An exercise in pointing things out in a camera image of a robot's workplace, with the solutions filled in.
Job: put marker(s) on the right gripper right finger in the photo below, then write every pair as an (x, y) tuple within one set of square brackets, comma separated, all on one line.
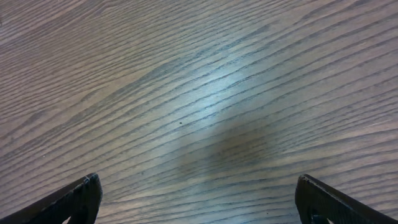
[(317, 202)]

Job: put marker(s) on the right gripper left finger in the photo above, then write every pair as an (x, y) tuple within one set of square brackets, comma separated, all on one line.
[(77, 202)]

